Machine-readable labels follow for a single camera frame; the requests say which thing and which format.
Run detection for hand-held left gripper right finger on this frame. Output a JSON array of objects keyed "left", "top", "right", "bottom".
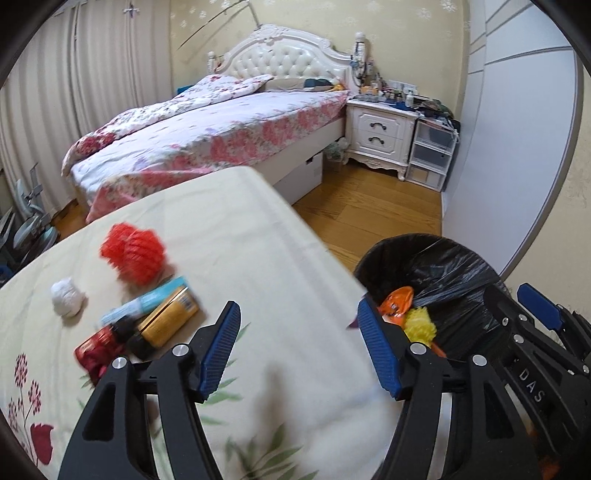
[{"left": 357, "top": 295, "right": 541, "bottom": 480}]

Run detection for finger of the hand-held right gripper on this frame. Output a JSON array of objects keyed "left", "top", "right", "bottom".
[
  {"left": 482, "top": 285, "right": 561, "bottom": 370},
  {"left": 516, "top": 283, "right": 591, "bottom": 365}
]

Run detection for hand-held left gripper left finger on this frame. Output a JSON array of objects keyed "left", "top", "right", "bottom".
[{"left": 58, "top": 300, "right": 242, "bottom": 480}]

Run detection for yellow foam fruit net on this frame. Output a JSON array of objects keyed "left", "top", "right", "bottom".
[{"left": 403, "top": 307, "right": 438, "bottom": 343}]

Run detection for orange snack wrapper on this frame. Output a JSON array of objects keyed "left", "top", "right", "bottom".
[{"left": 379, "top": 286, "right": 415, "bottom": 324}]

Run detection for gold bottle with black cap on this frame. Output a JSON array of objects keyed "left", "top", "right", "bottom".
[{"left": 127, "top": 286, "right": 200, "bottom": 361}]

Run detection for trash bin with black bag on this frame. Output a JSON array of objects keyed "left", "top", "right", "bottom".
[{"left": 353, "top": 234, "right": 513, "bottom": 365}]

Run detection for light blue tube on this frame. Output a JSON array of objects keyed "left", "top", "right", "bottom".
[{"left": 100, "top": 276, "right": 191, "bottom": 326}]

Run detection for dark red packet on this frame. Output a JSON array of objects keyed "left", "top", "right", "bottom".
[{"left": 75, "top": 318, "right": 134, "bottom": 386}]

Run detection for red foam fruit net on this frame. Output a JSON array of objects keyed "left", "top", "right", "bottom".
[{"left": 100, "top": 223, "right": 165, "bottom": 284}]

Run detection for white tissue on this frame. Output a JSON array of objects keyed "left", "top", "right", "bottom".
[{"left": 51, "top": 277, "right": 88, "bottom": 317}]

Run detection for floral cream tablecloth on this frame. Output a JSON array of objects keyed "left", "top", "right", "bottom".
[{"left": 0, "top": 166, "right": 416, "bottom": 480}]

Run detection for clear plastic drawer unit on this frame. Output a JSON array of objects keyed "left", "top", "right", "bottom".
[{"left": 406, "top": 121, "right": 458, "bottom": 191}]

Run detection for grey sliding wardrobe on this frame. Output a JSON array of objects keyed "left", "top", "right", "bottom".
[{"left": 441, "top": 0, "right": 580, "bottom": 282}]

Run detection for white cardboard box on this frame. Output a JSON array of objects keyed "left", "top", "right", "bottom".
[{"left": 272, "top": 152, "right": 324, "bottom": 206}]

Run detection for white plastic bag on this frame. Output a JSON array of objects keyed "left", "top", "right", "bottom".
[{"left": 324, "top": 138, "right": 349, "bottom": 162}]

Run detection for white nightstand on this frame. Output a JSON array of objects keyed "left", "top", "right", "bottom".
[{"left": 344, "top": 99, "right": 419, "bottom": 181}]

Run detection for floral bedsheet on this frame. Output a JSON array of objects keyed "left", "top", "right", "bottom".
[{"left": 74, "top": 90, "right": 351, "bottom": 222}]

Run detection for cluster of small bottles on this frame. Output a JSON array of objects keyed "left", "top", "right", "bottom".
[{"left": 358, "top": 78, "right": 455, "bottom": 123}]

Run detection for floral quilt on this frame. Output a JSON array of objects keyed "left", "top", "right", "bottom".
[{"left": 62, "top": 74, "right": 273, "bottom": 178}]

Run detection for beige pillow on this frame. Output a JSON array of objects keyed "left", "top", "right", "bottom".
[{"left": 265, "top": 78, "right": 345, "bottom": 92}]

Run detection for white bed with tufted headboard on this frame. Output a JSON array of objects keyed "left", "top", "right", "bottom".
[{"left": 62, "top": 25, "right": 365, "bottom": 222}]

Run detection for beige curtain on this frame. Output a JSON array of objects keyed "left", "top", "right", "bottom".
[{"left": 0, "top": 0, "right": 174, "bottom": 222}]

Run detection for hanging cables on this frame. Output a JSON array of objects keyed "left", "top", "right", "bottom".
[{"left": 351, "top": 34, "right": 375, "bottom": 88}]

